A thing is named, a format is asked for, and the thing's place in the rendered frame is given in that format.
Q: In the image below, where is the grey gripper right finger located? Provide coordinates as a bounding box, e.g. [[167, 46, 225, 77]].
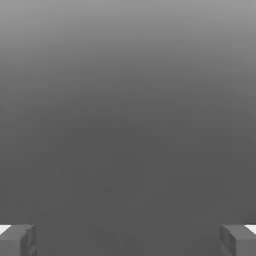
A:
[[219, 224, 256, 256]]

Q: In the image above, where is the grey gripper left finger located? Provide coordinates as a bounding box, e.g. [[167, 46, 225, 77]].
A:
[[0, 224, 38, 256]]

